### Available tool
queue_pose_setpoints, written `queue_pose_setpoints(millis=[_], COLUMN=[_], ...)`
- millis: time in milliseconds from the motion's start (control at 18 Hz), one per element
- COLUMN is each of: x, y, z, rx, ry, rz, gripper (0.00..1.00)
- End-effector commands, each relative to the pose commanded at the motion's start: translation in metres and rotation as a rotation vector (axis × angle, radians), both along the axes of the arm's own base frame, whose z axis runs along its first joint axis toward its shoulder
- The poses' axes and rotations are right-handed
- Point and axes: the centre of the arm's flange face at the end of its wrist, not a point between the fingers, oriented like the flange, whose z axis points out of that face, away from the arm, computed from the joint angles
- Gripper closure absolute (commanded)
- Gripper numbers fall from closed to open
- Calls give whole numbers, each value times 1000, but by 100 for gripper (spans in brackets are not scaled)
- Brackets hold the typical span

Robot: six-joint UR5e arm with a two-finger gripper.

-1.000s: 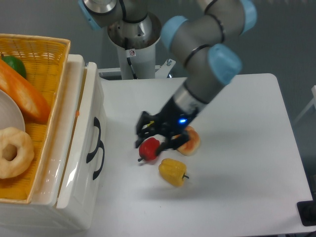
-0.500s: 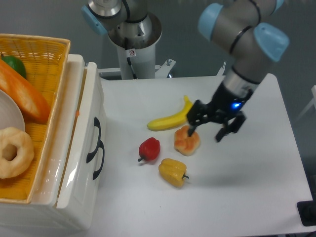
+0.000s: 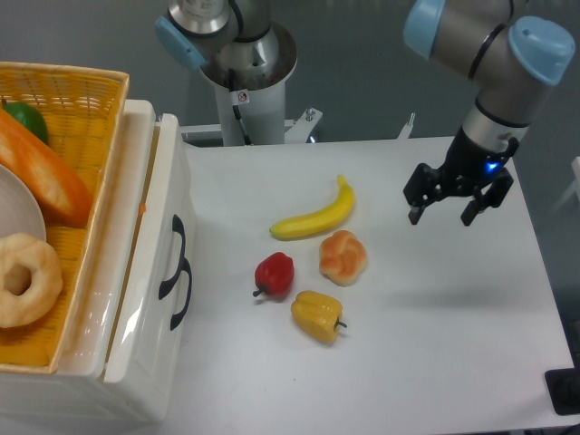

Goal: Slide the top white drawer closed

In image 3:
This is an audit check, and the yellow banana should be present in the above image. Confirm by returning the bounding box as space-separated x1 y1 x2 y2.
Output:
269 175 355 241

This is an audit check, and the yellow toy pepper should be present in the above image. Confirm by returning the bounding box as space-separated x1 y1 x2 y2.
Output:
291 290 347 345

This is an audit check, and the orange baguette bread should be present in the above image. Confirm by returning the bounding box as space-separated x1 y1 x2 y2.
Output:
1 111 92 227

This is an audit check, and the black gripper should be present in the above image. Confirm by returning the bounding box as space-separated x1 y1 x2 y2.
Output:
403 128 519 226

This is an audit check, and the white drawer cabinet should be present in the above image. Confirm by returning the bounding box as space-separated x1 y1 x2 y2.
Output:
0 99 158 425

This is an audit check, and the green toy fruit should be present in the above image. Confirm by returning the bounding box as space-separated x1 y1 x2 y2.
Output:
1 99 49 144

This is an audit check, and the black device at edge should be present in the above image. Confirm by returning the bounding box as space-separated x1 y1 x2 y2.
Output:
545 368 580 416

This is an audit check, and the red toy pepper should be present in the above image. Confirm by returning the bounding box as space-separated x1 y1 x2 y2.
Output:
253 252 295 297

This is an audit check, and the white plate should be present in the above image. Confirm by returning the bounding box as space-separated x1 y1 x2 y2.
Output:
0 166 46 241

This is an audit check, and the yellow woven basket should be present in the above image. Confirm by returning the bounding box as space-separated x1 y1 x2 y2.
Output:
1 62 130 374

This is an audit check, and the white drawer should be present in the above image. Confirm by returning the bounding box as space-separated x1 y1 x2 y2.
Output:
101 112 197 422

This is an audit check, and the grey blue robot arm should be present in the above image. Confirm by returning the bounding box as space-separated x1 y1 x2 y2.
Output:
155 1 575 225

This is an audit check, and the knotted bread roll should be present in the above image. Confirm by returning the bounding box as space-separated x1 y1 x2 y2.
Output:
318 230 367 286

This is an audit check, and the beige doughnut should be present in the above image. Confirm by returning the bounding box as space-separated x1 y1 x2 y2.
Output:
1 233 63 328

